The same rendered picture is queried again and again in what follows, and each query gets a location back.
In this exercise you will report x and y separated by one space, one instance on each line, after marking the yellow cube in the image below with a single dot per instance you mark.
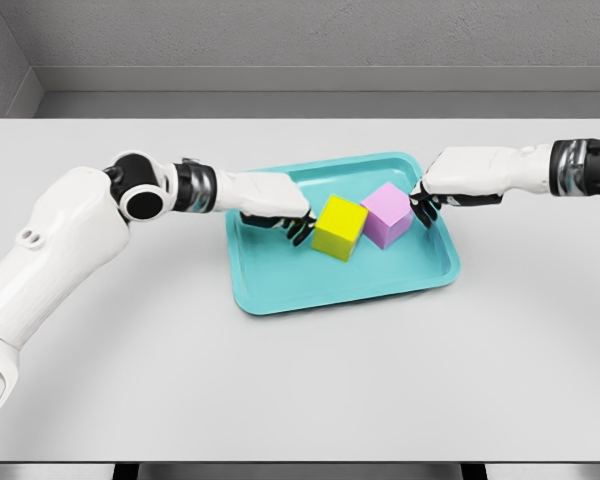
341 226

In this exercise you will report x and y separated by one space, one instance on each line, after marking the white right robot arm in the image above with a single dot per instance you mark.
565 167

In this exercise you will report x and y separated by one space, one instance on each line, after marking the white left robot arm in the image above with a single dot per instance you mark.
70 220

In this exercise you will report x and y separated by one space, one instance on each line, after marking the teal tray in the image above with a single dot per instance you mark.
300 280

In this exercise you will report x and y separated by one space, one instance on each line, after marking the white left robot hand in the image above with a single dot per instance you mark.
275 197

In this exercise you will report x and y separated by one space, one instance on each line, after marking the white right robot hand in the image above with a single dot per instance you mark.
460 172

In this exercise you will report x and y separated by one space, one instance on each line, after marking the pink cube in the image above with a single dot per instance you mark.
387 214

